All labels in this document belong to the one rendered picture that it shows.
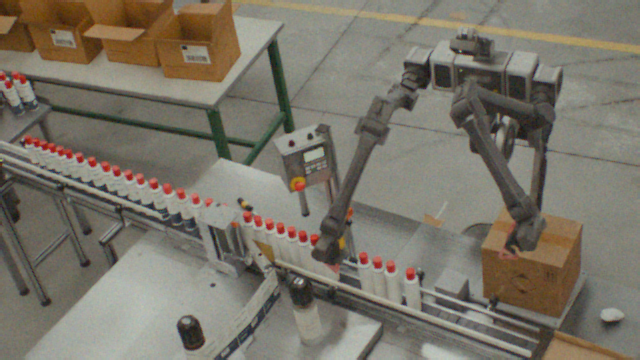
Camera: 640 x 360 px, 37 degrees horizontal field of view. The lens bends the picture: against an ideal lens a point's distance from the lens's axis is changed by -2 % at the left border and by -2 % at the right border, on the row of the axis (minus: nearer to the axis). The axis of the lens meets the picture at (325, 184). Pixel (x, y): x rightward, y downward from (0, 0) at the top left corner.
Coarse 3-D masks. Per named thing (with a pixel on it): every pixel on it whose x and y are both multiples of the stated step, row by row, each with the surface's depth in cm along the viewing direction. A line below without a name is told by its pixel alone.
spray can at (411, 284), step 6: (408, 270) 344; (414, 270) 344; (408, 276) 344; (414, 276) 345; (408, 282) 345; (414, 282) 345; (408, 288) 347; (414, 288) 347; (408, 294) 349; (414, 294) 349; (408, 300) 352; (414, 300) 351; (420, 300) 354; (408, 306) 354; (414, 306) 353; (420, 306) 355
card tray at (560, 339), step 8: (560, 336) 342; (568, 336) 339; (552, 344) 341; (560, 344) 341; (568, 344) 340; (576, 344) 339; (584, 344) 337; (592, 344) 335; (552, 352) 339; (560, 352) 338; (568, 352) 338; (576, 352) 337; (584, 352) 337; (592, 352) 336; (600, 352) 335; (608, 352) 333; (616, 352) 330
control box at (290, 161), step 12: (300, 132) 349; (312, 132) 348; (276, 144) 346; (288, 144) 345; (300, 144) 344; (312, 144) 344; (324, 144) 345; (276, 156) 352; (288, 156) 342; (300, 156) 344; (288, 168) 345; (300, 168) 348; (288, 180) 349; (300, 180) 351; (312, 180) 353; (324, 180) 355
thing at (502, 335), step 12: (180, 228) 409; (348, 276) 375; (360, 288) 369; (396, 312) 358; (432, 312) 355; (444, 312) 354; (432, 324) 351; (456, 324) 349; (468, 324) 348; (480, 324) 347; (468, 336) 344; (492, 336) 342; (504, 336) 341; (516, 336) 341; (504, 348) 337; (528, 348) 336
